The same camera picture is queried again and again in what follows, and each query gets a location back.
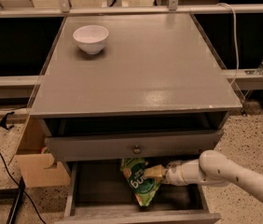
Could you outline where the metal railing frame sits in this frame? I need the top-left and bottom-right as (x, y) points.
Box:
(0, 0), (263, 18)

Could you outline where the grey open middle drawer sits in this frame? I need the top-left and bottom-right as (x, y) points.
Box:
(54, 160), (221, 224)

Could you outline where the brown cardboard box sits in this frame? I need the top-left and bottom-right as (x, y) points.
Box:
(15, 118), (70, 188)

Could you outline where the black floor cable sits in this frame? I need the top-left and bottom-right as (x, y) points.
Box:
(0, 132), (47, 224)

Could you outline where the grey wooden nightstand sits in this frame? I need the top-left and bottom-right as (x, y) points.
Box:
(29, 13), (242, 170)

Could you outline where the grey top drawer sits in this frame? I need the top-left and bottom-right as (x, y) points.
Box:
(45, 130), (223, 161)

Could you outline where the white ceramic bowl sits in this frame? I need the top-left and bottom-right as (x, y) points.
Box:
(73, 25), (109, 54)

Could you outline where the round brass drawer knob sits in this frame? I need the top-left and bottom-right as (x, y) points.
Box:
(133, 146), (141, 154)

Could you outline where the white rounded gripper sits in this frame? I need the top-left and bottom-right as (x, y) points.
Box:
(144, 161), (187, 186)

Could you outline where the green rice chip bag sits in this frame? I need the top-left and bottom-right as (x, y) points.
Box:
(120, 158), (160, 207)

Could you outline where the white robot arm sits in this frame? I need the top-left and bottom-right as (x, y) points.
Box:
(144, 150), (263, 203)

